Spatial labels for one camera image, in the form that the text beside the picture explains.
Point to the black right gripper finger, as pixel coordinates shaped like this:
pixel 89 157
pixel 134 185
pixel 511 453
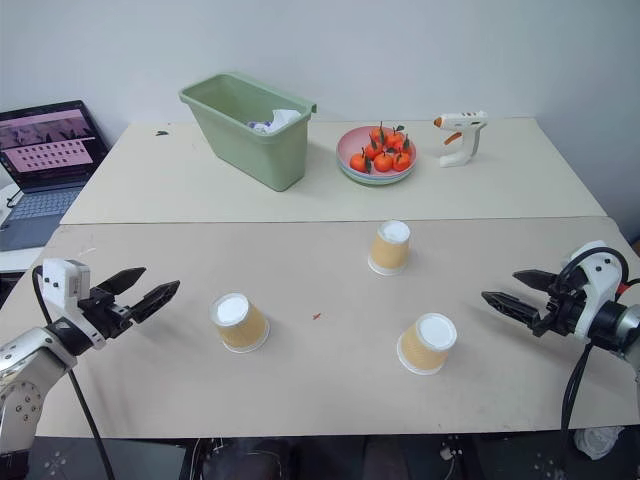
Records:
pixel 537 279
pixel 512 307

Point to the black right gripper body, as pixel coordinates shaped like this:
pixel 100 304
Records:
pixel 562 307

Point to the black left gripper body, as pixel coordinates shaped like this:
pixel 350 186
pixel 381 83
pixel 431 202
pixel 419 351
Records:
pixel 107 312

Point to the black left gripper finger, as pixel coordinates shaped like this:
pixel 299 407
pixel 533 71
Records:
pixel 125 278
pixel 155 300

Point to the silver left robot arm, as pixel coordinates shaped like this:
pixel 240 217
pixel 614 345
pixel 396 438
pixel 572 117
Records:
pixel 25 365

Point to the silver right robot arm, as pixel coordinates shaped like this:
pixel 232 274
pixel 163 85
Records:
pixel 625 325

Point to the brown paper cup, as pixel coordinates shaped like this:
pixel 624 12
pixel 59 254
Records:
pixel 242 327
pixel 389 252
pixel 425 347

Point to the crumpled white plastic bag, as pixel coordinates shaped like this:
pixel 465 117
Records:
pixel 597 442

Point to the grey open laptop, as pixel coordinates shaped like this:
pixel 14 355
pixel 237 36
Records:
pixel 45 145

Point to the green plastic bin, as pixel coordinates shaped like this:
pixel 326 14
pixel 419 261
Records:
pixel 250 155

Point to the white hot glue gun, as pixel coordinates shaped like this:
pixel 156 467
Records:
pixel 462 121

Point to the small orange tangerine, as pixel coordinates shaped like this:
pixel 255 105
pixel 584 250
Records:
pixel 357 162
pixel 406 146
pixel 377 135
pixel 401 161
pixel 372 151
pixel 395 138
pixel 383 162

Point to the green plate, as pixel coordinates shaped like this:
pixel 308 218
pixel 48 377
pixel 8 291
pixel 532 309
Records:
pixel 375 181

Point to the dark rounded shape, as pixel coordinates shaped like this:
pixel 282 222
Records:
pixel 257 460

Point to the pink plate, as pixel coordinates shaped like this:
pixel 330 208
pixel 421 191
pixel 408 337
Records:
pixel 350 145

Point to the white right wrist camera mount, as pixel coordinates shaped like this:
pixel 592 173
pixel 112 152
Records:
pixel 597 290

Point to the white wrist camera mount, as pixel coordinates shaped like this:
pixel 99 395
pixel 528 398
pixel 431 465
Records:
pixel 61 280
pixel 597 290

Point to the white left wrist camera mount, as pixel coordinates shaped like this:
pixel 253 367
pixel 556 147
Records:
pixel 61 280

